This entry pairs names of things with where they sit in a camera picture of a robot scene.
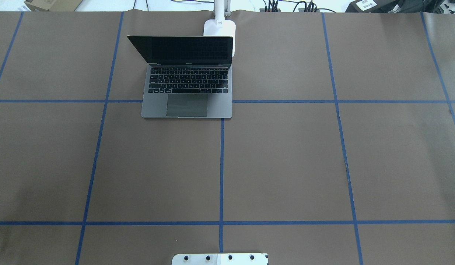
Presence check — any cardboard box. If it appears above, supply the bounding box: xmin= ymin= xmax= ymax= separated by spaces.
xmin=24 ymin=0 xmax=83 ymax=12

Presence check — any grey laptop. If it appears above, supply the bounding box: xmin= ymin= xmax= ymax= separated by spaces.
xmin=127 ymin=35 xmax=235 ymax=119

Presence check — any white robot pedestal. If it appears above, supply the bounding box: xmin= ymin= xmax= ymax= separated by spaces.
xmin=171 ymin=253 xmax=269 ymax=265

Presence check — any black box with white label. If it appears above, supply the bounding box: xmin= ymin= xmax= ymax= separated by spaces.
xmin=345 ymin=0 xmax=401 ymax=13

